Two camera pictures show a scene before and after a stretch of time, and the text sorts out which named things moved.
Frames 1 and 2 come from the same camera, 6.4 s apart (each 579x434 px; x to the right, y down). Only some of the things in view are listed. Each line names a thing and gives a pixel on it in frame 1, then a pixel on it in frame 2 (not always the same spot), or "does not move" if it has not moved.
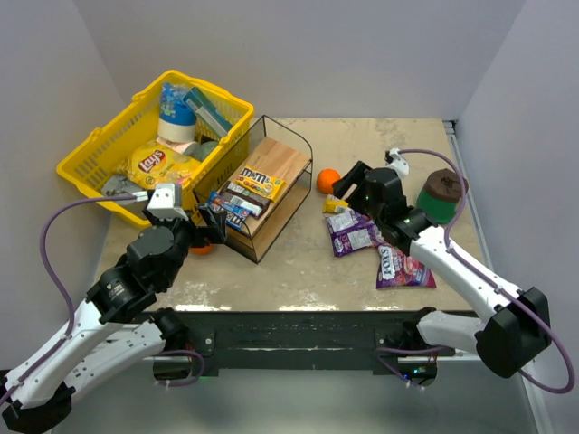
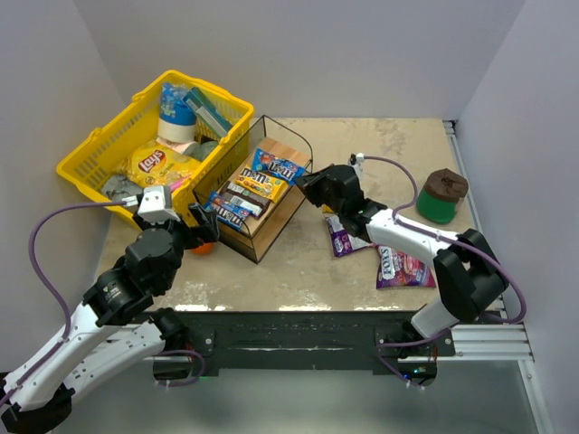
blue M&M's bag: (235, 216) does not move
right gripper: (362, 179) -> (327, 188)
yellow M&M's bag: (260, 183) does not move
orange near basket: (202, 250) does not move
